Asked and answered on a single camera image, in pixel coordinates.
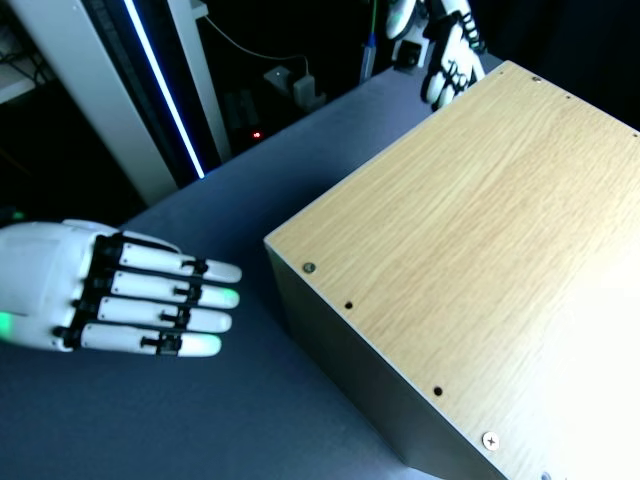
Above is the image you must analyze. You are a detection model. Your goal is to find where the white shelf with cables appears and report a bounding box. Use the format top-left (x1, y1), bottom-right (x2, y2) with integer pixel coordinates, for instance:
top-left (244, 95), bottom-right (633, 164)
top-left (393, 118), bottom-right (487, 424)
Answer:
top-left (0, 22), bottom-right (54, 106)

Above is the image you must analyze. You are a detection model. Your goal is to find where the black device with red light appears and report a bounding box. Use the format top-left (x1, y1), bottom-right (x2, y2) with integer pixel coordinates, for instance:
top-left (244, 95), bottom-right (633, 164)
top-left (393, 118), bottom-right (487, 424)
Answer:
top-left (223, 89), bottom-right (267, 152)

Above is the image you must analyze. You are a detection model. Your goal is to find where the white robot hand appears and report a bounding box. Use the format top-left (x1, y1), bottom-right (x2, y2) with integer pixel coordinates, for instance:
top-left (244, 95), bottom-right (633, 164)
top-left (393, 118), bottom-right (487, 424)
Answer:
top-left (0, 218), bottom-right (244, 359)
top-left (422, 10), bottom-right (489, 112)

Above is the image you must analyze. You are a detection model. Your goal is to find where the thin white cable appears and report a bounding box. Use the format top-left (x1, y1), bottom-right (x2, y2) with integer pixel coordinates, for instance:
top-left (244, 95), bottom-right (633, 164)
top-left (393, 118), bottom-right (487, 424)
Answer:
top-left (203, 13), bottom-right (312, 79)

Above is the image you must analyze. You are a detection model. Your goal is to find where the blue and green cable connector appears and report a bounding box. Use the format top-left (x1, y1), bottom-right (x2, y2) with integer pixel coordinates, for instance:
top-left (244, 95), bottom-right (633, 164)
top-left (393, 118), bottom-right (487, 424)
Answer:
top-left (358, 0), bottom-right (382, 82)

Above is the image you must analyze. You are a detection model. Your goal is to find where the grey plug adapter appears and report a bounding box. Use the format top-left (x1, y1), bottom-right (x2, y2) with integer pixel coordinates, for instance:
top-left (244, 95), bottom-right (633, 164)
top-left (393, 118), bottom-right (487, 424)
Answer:
top-left (291, 73), bottom-right (327, 109)

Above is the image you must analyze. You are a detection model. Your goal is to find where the light wooden box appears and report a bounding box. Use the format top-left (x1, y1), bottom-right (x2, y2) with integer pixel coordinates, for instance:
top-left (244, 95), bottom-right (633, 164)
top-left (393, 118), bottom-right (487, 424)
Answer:
top-left (263, 59), bottom-right (640, 480)

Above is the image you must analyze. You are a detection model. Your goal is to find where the blue-grey table cloth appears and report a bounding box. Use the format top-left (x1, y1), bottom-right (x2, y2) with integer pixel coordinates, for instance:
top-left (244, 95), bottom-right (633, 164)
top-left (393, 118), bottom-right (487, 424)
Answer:
top-left (0, 49), bottom-right (506, 480)

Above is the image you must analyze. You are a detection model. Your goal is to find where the white column with blue light strip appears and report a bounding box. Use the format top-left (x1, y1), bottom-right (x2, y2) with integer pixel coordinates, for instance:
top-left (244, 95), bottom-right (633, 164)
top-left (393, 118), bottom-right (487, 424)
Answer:
top-left (9, 0), bottom-right (232, 206)

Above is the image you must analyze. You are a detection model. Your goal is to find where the small white and black box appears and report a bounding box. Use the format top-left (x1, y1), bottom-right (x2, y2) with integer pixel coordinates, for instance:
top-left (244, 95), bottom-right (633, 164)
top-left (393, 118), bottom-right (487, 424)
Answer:
top-left (392, 38), bottom-right (427, 75)

